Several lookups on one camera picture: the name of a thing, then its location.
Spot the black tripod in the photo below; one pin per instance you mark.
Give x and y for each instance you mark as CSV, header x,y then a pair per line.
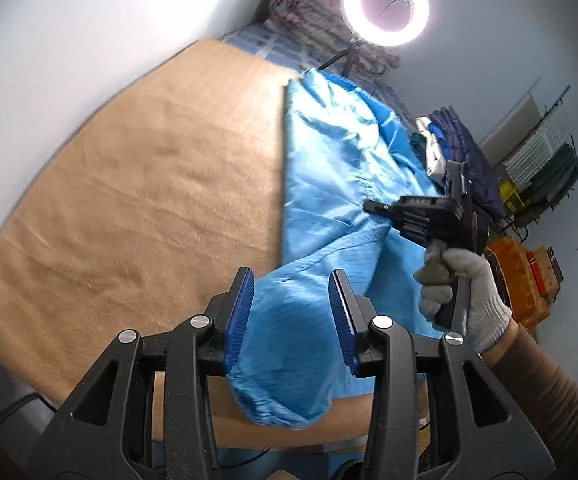
x,y
351,57

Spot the beige board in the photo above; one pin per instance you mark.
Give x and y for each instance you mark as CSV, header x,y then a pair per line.
x,y
514,125

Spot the metal storage rack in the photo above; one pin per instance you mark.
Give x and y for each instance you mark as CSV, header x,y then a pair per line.
x,y
544,160

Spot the blue zippered garment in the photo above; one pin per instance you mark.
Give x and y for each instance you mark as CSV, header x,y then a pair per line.
x,y
329,170

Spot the person's right forearm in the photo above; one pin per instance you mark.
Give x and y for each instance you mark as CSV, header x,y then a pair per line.
x,y
544,390

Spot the orange crate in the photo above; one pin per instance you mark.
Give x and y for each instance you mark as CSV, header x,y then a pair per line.
x,y
511,262

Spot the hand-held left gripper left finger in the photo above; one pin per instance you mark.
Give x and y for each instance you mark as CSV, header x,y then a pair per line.
x,y
239,320

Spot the blue plaid bed sheet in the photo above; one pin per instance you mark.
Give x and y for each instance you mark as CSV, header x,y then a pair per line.
x,y
264,42

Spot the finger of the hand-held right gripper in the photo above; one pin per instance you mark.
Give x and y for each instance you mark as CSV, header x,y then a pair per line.
x,y
376,207

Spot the tan blanket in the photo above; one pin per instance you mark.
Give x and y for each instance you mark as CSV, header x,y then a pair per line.
x,y
144,185

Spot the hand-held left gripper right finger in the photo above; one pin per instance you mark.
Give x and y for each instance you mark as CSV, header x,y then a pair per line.
x,y
343,320

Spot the yellow crate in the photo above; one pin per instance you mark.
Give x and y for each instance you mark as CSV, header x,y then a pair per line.
x,y
509,194

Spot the navy clothes pile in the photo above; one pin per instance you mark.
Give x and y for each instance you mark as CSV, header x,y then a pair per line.
x,y
474,160

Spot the white bottle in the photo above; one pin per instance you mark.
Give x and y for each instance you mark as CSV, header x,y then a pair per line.
x,y
436,157

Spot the patterned quilt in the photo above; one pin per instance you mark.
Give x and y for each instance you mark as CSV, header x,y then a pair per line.
x,y
309,25

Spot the person's right hand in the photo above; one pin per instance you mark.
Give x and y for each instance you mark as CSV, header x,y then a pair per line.
x,y
479,290

